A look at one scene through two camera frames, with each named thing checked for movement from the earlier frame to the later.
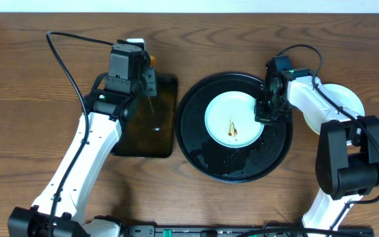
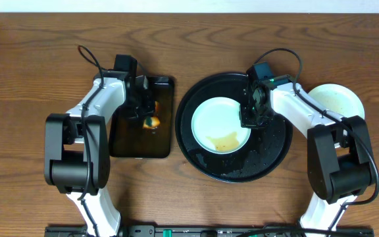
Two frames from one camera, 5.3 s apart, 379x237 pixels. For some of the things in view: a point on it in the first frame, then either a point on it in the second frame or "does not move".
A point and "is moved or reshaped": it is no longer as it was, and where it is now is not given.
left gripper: (150, 84) → (142, 107)
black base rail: (249, 230) does not move
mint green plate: (348, 98) does not move
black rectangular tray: (149, 128) does not move
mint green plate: (230, 120) is moved or reshaped
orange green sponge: (152, 60) → (153, 122)
